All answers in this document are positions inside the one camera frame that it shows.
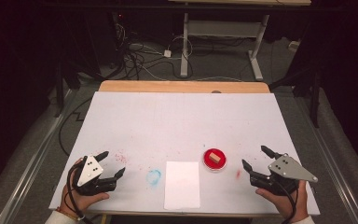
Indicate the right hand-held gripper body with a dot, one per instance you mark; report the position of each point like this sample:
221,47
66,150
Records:
289,169

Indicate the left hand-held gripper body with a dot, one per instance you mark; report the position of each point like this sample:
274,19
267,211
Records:
90,169

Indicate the round red ink pad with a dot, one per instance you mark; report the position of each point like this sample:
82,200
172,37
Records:
223,162

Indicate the small wooden stamp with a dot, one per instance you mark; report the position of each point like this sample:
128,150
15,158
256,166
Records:
214,157

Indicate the white paper sheet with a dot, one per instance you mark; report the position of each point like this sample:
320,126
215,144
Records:
181,186

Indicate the person's left hand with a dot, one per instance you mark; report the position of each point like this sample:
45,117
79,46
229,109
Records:
74,200

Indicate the person's right hand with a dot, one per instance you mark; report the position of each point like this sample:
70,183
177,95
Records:
282,205

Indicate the black stand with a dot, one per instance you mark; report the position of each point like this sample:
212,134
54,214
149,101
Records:
314,99

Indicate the large white board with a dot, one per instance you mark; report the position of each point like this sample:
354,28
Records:
180,124

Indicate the wooden table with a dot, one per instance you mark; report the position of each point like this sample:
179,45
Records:
167,86

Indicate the white power strip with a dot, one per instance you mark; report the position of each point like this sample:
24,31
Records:
293,45

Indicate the white power adapter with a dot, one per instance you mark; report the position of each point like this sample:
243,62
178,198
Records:
167,53

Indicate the metal floor rail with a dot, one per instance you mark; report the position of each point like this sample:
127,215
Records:
332,168
34,161

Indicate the white desk frame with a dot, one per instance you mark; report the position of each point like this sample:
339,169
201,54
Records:
220,28

